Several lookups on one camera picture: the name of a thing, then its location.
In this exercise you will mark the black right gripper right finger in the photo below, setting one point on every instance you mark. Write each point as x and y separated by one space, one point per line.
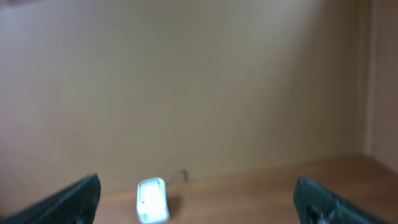
315 204

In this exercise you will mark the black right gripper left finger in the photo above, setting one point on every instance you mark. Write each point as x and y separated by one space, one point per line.
75 204

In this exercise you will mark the white barcode scanner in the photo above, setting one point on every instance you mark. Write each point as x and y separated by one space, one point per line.
151 203

